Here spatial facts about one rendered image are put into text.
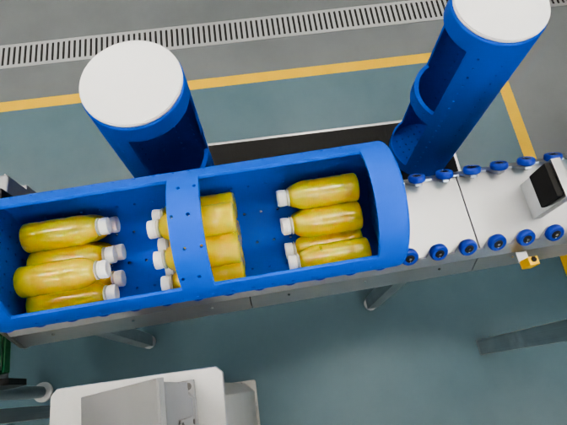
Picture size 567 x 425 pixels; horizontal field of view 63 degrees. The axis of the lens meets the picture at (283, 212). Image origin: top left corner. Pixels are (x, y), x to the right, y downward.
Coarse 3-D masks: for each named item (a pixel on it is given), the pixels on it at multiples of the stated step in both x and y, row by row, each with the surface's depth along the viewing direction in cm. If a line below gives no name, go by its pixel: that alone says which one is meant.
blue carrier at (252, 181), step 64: (64, 192) 95; (128, 192) 108; (192, 192) 91; (256, 192) 114; (384, 192) 90; (0, 256) 100; (128, 256) 114; (192, 256) 89; (256, 256) 114; (384, 256) 95; (0, 320) 91; (64, 320) 96
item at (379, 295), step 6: (402, 282) 152; (378, 288) 175; (384, 288) 166; (390, 288) 159; (396, 288) 162; (372, 294) 186; (378, 294) 176; (384, 294) 170; (390, 294) 172; (366, 300) 200; (372, 300) 188; (378, 300) 182; (384, 300) 185; (366, 306) 204; (372, 306) 196; (378, 306) 199
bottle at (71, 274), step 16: (16, 272) 95; (32, 272) 94; (48, 272) 94; (64, 272) 94; (80, 272) 95; (96, 272) 96; (16, 288) 94; (32, 288) 94; (48, 288) 95; (64, 288) 96; (80, 288) 97
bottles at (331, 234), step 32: (288, 224) 105; (320, 224) 103; (352, 224) 104; (32, 256) 101; (64, 256) 101; (96, 256) 102; (288, 256) 103; (320, 256) 101; (352, 256) 101; (96, 288) 99
